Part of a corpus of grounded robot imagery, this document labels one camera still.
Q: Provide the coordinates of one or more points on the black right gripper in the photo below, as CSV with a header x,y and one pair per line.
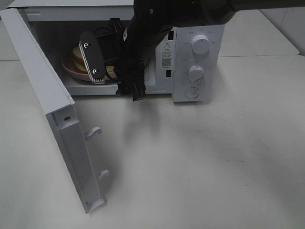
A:
x,y
128,48

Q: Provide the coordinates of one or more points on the toy sandwich with lettuce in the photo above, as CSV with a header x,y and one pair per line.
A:
x,y
78,60

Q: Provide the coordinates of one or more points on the white timer knob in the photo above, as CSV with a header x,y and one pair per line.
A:
x,y
195,73

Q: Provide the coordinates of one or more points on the pink round plate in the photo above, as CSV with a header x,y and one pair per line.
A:
x,y
73,71

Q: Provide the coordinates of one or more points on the round door release button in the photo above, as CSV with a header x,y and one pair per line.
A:
x,y
192,93

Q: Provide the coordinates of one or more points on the white microwave door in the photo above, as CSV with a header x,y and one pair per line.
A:
x,y
59,110

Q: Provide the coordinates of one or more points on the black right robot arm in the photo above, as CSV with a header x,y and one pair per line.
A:
x,y
152,21

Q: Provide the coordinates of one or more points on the white warning label sticker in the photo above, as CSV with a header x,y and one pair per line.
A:
x,y
166,54

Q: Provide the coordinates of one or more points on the white microwave oven body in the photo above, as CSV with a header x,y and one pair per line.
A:
x,y
57,25

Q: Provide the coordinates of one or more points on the white upper power knob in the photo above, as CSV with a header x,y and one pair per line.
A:
x,y
200,44

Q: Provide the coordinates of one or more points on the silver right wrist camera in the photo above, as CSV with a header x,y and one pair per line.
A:
x,y
92,56

